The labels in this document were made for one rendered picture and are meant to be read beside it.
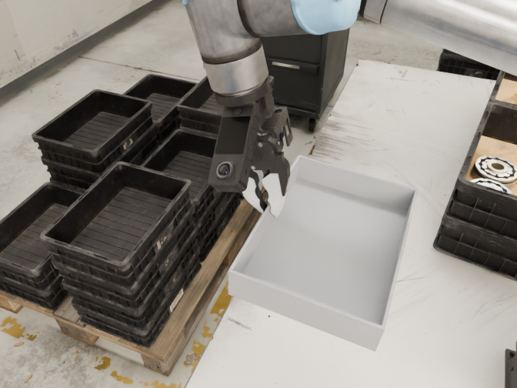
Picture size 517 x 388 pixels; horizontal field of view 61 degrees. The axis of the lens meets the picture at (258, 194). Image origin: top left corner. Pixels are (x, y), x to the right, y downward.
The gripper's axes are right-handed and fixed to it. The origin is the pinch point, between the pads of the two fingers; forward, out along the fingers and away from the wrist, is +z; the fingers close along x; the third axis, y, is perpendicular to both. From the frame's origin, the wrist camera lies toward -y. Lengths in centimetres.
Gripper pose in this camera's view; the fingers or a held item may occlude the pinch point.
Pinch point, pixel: (268, 212)
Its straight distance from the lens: 66.7
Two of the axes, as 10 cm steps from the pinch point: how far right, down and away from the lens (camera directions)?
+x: -9.2, -0.3, 3.9
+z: 2.3, 7.8, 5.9
